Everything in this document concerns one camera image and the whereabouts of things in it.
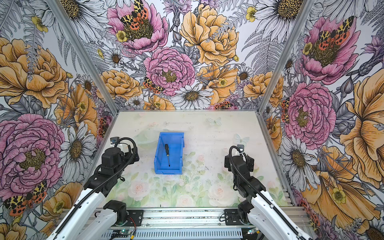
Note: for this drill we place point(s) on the blue plastic bin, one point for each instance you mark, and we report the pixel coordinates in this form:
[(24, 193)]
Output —
[(176, 143)]

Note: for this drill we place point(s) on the green circuit board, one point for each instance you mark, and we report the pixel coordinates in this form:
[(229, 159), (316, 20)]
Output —
[(122, 234), (253, 231)]

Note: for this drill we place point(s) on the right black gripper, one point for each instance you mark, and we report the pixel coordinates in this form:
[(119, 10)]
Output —
[(249, 164)]

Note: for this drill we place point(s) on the aluminium front rail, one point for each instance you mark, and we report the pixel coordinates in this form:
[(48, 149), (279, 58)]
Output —
[(162, 218)]

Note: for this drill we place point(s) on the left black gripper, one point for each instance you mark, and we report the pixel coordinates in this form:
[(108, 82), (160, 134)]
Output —
[(128, 155)]

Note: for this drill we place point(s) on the aluminium corner post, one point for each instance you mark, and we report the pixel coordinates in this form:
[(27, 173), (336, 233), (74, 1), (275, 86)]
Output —
[(303, 15), (76, 42)]

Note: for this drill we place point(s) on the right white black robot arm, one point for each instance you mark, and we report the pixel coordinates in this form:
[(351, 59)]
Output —
[(259, 209)]

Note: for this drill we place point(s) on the right aluminium corner post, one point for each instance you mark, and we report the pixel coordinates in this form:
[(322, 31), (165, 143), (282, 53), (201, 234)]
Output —
[(303, 15)]

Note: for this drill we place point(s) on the right green circuit board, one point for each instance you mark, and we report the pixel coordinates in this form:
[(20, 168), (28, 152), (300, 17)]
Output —
[(253, 231)]

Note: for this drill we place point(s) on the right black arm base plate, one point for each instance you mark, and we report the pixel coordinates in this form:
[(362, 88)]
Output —
[(235, 217)]

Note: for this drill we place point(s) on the black handled screwdriver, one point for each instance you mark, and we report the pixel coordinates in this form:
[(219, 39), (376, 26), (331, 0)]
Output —
[(167, 150)]

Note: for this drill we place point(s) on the left green circuit board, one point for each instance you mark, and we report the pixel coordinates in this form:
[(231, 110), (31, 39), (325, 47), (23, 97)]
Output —
[(122, 234)]

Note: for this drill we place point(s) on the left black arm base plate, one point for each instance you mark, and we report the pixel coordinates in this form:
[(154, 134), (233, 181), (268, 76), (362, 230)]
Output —
[(134, 218)]

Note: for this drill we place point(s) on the left aluminium corner post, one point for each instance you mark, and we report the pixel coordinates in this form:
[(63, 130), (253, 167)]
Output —
[(76, 42)]

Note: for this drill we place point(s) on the white slotted cable duct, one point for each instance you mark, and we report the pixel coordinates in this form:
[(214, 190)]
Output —
[(189, 234)]

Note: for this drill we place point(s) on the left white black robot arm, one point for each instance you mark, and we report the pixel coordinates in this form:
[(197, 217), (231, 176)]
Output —
[(96, 189)]

